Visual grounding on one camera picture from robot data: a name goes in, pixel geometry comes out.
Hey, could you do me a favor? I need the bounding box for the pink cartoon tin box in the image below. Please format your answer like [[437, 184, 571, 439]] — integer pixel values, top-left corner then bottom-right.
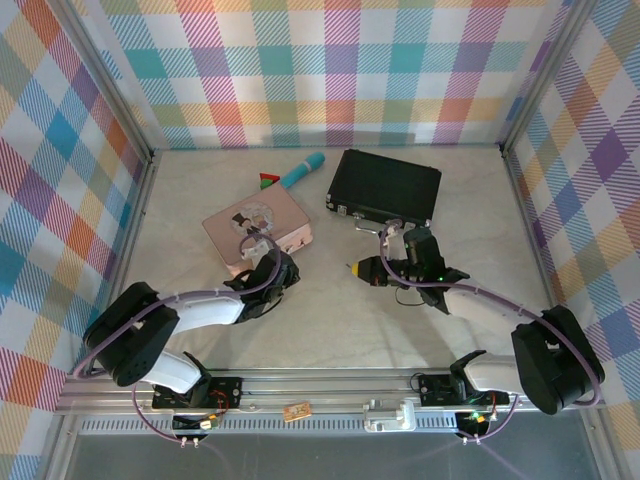
[[202, 187, 315, 279]]

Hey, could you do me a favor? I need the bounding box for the teal cylinder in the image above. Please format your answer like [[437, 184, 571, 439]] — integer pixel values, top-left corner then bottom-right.
[[280, 153, 326, 190]]

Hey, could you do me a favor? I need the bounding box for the black connector box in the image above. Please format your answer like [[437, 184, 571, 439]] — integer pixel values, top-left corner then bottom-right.
[[171, 413, 221, 445], [454, 410, 495, 442]]

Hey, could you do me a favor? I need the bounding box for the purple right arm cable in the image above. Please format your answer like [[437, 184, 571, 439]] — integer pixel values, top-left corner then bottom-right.
[[379, 232, 605, 444]]

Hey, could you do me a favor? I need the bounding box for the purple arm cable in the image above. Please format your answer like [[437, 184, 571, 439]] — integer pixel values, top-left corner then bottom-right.
[[379, 232, 605, 444], [73, 233, 282, 446]]

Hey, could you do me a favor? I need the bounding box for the black case with handle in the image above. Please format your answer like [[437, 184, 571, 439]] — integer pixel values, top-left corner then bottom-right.
[[324, 148, 443, 237]]

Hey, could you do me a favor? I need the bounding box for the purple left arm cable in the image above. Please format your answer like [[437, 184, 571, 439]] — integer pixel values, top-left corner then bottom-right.
[[73, 233, 282, 446]]

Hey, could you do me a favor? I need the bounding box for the aluminium side rail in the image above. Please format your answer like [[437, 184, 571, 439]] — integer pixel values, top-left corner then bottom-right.
[[87, 149, 160, 375], [499, 144, 579, 370]]

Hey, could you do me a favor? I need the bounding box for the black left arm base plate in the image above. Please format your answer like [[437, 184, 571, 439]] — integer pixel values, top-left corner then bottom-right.
[[152, 376, 245, 412]]

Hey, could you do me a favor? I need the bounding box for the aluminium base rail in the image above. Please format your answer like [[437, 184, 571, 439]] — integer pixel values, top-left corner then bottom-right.
[[57, 367, 609, 416]]

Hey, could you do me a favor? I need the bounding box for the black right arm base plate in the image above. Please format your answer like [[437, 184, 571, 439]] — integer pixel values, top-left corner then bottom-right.
[[417, 373, 511, 407]]

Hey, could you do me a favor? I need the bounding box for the white metal bracket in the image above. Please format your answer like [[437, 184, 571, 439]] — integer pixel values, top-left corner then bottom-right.
[[362, 398, 416, 434]]

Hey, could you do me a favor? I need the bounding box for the perforated metal cable tray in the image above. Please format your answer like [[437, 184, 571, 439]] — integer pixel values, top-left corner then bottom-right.
[[74, 415, 501, 436]]

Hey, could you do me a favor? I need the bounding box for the aluminium frame post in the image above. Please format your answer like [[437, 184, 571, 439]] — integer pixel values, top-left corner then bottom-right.
[[499, 0, 601, 156], [52, 0, 157, 164]]

